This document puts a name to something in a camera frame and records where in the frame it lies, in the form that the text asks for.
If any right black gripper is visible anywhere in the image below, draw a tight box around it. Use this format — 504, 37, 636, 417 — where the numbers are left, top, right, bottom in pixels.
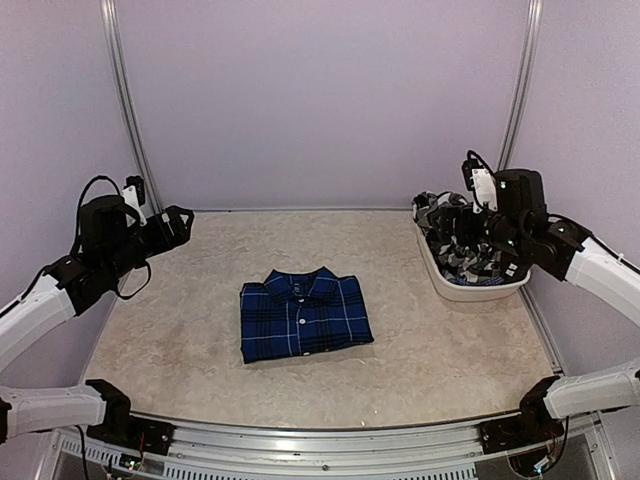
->
431, 203, 528, 256

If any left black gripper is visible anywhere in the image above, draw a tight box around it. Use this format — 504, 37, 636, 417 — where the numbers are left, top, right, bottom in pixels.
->
103, 204, 193, 282

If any blue plaid long sleeve shirt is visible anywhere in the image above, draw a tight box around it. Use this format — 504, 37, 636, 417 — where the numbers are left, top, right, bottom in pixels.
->
239, 267, 374, 364

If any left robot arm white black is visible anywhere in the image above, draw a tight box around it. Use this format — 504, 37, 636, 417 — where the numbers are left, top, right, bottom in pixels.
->
1, 193, 195, 445

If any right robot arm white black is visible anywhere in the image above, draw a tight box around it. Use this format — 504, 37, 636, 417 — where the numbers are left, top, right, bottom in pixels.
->
445, 160, 639, 451

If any grey black patterned shirt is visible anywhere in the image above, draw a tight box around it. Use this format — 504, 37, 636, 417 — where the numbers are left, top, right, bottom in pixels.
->
412, 191, 529, 287

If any white plastic basin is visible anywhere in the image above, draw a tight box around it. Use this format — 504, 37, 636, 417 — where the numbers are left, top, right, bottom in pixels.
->
413, 224, 531, 303

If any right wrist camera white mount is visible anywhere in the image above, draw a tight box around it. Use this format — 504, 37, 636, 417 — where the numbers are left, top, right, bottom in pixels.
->
461, 150, 498, 214

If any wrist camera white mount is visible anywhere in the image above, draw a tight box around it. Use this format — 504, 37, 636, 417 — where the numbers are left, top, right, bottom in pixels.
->
122, 175, 147, 226
461, 150, 498, 214

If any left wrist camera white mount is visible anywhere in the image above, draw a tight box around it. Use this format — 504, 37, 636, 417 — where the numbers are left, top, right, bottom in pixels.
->
122, 175, 147, 226

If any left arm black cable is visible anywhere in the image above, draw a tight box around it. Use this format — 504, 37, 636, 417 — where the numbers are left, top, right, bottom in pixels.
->
74, 175, 126, 251

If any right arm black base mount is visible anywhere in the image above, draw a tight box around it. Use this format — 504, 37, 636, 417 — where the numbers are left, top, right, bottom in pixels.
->
478, 413, 565, 455

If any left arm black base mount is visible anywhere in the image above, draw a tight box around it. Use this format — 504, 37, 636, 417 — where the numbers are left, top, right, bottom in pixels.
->
86, 415, 175, 456

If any left aluminium frame post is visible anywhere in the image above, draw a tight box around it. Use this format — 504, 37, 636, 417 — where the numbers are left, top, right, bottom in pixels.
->
99, 0, 164, 213

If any aluminium frame post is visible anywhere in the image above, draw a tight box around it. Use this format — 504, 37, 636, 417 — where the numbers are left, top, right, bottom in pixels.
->
497, 0, 544, 170
99, 0, 164, 213

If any right aluminium frame post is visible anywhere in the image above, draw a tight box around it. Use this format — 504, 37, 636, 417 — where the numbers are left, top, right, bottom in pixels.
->
497, 0, 544, 170

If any front aluminium rail base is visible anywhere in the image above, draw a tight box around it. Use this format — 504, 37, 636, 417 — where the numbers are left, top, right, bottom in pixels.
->
37, 399, 616, 480

